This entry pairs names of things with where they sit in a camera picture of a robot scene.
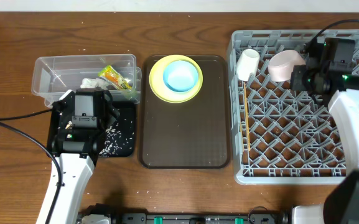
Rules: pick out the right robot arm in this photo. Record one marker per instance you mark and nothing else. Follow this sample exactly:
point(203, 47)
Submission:
point(342, 205)

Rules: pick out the black rectangular tray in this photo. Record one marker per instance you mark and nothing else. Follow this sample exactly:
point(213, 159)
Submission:
point(126, 120)

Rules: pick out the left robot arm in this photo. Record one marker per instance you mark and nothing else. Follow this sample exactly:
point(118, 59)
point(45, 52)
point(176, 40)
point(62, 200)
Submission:
point(67, 183)

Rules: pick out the yellow plate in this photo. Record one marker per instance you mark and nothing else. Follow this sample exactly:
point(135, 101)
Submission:
point(159, 88)

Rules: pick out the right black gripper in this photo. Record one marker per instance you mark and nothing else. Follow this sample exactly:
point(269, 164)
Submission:
point(299, 78)

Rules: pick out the green orange snack wrapper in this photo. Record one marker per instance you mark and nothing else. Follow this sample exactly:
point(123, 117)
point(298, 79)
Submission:
point(110, 77)

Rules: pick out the grey dishwasher rack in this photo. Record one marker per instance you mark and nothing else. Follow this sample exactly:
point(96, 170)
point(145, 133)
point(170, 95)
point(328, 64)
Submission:
point(294, 140)

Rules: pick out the clear plastic bin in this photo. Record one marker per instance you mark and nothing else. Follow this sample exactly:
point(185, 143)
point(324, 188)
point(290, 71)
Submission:
point(53, 76)

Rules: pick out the white tissue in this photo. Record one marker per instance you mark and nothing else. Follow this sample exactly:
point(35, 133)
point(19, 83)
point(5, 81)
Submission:
point(94, 83)

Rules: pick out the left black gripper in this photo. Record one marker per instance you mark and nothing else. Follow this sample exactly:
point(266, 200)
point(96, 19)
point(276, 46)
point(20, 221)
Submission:
point(110, 112)

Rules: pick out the rice grains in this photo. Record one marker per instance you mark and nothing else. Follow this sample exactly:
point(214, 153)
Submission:
point(118, 142)

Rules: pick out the dark brown serving tray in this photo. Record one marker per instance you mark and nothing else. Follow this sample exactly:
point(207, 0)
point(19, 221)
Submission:
point(191, 135)

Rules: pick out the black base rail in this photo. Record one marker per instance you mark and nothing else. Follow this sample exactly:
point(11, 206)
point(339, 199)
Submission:
point(100, 213)

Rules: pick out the light blue bowl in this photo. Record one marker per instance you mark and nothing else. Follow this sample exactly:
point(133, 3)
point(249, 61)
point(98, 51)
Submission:
point(180, 76)

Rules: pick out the white bowl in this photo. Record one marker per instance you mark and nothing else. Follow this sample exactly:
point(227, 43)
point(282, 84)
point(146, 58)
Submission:
point(282, 64)

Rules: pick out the white cup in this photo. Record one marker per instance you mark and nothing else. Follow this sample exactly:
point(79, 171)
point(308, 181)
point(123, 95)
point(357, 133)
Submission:
point(247, 64)

